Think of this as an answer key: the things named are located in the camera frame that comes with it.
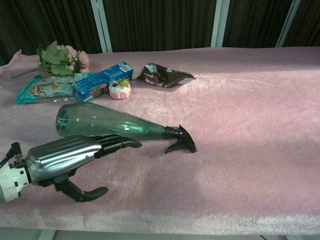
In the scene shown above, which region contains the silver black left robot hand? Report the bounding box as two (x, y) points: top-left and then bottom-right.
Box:
(25, 134), (143, 203)

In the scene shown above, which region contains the green spray bottle black trigger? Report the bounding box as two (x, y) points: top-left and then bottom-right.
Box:
(55, 101), (197, 155)

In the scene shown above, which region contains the teal snack packet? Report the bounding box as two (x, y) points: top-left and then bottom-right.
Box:
(15, 71), (97, 105)

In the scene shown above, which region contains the blue cardboard box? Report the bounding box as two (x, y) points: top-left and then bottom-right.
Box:
(71, 61), (135, 103)

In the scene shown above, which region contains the pink toy cupcake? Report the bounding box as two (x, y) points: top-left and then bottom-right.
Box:
(108, 77), (133, 100)

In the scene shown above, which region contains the pink artificial flower bouquet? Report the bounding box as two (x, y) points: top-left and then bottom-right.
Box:
(9, 40), (90, 80)

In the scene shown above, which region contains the dark brown snack bag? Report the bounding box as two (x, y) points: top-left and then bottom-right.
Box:
(136, 63), (197, 89)

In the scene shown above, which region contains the pink plush table cloth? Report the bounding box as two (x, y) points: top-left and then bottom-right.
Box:
(0, 46), (320, 236)

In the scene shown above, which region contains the dark pleated curtain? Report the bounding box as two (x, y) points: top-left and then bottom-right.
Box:
(0, 0), (320, 66)

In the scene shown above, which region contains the black cable on left wrist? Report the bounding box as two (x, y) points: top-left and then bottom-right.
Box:
(0, 141), (22, 169)

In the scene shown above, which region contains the white frame post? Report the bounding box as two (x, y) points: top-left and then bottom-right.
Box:
(210, 0), (230, 48)
(275, 0), (301, 48)
(90, 0), (113, 53)

